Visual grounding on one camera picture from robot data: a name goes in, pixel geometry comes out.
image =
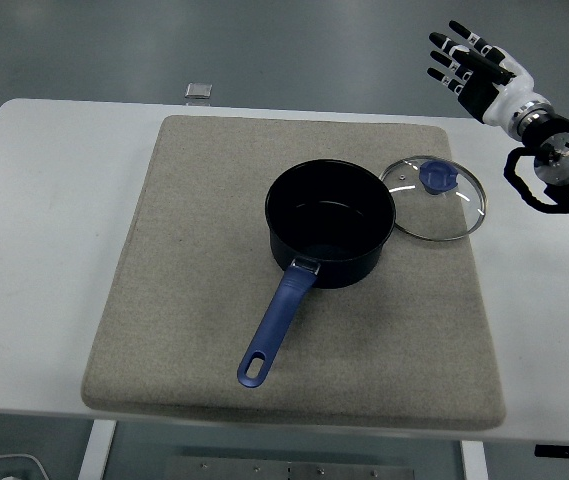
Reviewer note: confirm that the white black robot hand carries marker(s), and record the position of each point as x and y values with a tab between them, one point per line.
509	95

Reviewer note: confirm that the glass lid with blue knob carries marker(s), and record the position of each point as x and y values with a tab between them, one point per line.
436	176

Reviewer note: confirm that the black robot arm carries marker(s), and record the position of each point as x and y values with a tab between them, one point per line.
564	160

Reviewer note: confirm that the small silver floor plate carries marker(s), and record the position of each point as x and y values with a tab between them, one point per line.
198	90

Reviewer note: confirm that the white table leg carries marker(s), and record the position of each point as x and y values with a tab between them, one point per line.
96	450
474	462

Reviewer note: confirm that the beige fabric mat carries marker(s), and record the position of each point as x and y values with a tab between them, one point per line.
189	300

